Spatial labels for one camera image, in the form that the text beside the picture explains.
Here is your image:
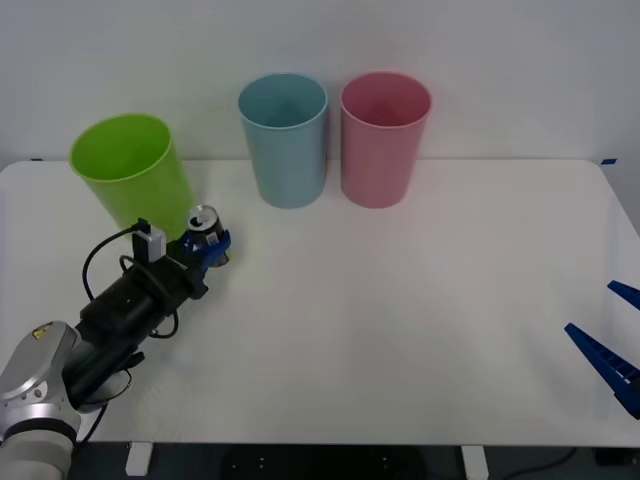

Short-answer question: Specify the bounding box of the pink plastic bin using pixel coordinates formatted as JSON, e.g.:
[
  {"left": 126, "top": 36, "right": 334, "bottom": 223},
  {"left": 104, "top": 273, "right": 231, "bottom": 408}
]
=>
[{"left": 339, "top": 71, "right": 433, "bottom": 209}]

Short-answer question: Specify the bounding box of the pale blue plastic bin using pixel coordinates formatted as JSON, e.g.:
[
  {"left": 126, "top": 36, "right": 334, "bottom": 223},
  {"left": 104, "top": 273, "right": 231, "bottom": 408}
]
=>
[{"left": 237, "top": 72, "right": 330, "bottom": 209}]

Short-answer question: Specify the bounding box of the yellow-green plastic bin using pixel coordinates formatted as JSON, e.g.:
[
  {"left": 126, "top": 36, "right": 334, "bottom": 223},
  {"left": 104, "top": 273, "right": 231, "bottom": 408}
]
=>
[{"left": 68, "top": 112, "right": 194, "bottom": 243}]

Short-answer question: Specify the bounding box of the white table leg bracket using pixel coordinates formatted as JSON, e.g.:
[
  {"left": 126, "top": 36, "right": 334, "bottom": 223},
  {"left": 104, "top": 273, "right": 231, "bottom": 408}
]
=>
[
  {"left": 460, "top": 445, "right": 489, "bottom": 480},
  {"left": 124, "top": 441, "right": 152, "bottom": 477}
]

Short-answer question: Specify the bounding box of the black floor cable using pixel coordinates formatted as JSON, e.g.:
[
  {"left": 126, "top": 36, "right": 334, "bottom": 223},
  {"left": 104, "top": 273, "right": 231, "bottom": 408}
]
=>
[{"left": 492, "top": 446, "right": 577, "bottom": 480}]

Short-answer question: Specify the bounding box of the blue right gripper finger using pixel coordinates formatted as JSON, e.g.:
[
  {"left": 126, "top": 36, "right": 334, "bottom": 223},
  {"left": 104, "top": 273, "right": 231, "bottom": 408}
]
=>
[
  {"left": 606, "top": 279, "right": 640, "bottom": 312},
  {"left": 563, "top": 322, "right": 640, "bottom": 421}
]

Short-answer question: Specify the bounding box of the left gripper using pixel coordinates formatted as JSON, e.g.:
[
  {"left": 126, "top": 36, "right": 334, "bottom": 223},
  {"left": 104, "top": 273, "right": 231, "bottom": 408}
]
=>
[{"left": 128, "top": 228, "right": 234, "bottom": 307}]

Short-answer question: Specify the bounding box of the silver-topped drink can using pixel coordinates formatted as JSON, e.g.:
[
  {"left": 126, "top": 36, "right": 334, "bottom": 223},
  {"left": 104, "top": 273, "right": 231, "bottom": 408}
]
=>
[{"left": 187, "top": 204, "right": 232, "bottom": 268}]

